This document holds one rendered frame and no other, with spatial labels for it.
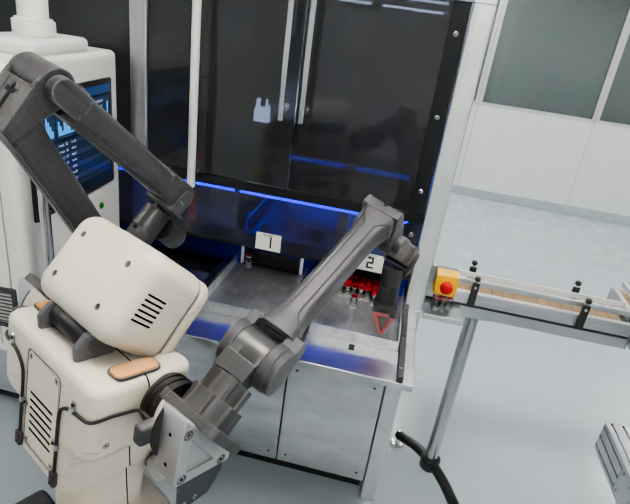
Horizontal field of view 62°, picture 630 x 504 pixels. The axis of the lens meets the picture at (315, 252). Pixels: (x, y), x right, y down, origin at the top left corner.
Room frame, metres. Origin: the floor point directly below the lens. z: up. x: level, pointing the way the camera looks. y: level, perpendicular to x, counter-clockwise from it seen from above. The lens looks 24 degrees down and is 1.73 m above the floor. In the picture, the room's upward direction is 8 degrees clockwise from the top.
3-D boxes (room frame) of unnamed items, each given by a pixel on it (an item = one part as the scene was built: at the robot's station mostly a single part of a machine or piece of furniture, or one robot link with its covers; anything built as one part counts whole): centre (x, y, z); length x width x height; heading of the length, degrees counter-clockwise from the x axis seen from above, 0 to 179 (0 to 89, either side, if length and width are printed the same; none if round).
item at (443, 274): (1.54, -0.43, 1.00); 0.08 x 0.07 x 0.07; 172
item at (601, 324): (1.64, -0.73, 0.92); 0.69 x 0.16 x 0.16; 82
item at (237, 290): (1.50, 0.17, 0.90); 0.34 x 0.26 x 0.04; 172
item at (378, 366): (1.41, 0.01, 0.87); 0.70 x 0.48 x 0.02; 82
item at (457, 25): (1.53, -0.29, 1.40); 0.04 x 0.01 x 0.80; 82
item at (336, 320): (1.46, -0.17, 0.90); 0.34 x 0.26 x 0.04; 172
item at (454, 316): (1.58, -0.45, 0.87); 0.14 x 0.13 x 0.02; 172
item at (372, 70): (1.57, -0.10, 1.51); 0.43 x 0.01 x 0.59; 82
